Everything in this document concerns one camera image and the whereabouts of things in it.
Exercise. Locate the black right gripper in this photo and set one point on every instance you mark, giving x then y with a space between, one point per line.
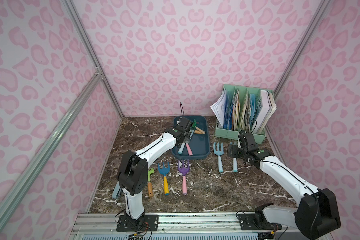
235 150

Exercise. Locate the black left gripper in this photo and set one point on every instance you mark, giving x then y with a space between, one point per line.
185 135

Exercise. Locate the green rake wooden handle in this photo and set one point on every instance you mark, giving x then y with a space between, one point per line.
197 129

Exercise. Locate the light blue rake teal handle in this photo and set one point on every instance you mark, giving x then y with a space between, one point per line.
219 151

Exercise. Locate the light blue rake white handle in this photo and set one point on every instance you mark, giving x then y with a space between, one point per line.
235 164

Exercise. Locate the purple rake pink handle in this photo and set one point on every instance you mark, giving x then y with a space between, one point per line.
189 150
183 169

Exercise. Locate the blue rake yellow handle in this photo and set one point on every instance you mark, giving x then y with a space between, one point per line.
164 169

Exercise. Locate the lime rake wooden handle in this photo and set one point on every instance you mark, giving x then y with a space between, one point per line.
149 184

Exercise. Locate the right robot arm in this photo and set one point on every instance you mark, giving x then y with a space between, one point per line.
317 212

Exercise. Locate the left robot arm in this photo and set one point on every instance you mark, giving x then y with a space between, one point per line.
133 171

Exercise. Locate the teal plastic storage box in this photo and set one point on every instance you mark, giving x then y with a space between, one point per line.
199 144

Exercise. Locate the blue plastic folder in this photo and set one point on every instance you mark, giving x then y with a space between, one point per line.
228 110

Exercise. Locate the cream and orange folders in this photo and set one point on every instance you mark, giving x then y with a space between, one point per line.
235 110

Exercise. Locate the light blue mesh folder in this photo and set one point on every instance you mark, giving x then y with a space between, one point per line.
252 99

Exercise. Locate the white printed paper stack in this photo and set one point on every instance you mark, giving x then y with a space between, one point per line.
219 108

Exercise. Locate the white binder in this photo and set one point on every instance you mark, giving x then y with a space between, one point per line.
262 110

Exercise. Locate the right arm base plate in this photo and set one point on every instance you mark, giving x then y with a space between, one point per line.
255 222

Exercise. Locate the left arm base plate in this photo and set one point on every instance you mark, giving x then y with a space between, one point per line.
138 222

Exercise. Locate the aluminium rail front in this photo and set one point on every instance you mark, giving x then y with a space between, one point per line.
181 226

